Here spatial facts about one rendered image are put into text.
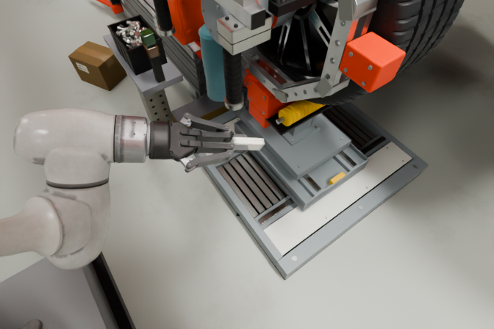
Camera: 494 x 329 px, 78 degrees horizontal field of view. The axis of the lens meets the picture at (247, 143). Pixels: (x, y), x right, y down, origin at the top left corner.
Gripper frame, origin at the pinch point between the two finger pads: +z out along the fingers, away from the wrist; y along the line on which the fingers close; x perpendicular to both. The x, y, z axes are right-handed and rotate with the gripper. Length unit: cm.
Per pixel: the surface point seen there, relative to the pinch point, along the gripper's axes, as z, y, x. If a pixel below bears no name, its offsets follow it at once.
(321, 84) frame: 18.4, 13.1, -6.8
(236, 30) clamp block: -7.2, 11.0, -20.0
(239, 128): 22, 41, 59
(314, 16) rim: 19.7, 32.9, -10.2
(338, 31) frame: 14.6, 15.1, -20.5
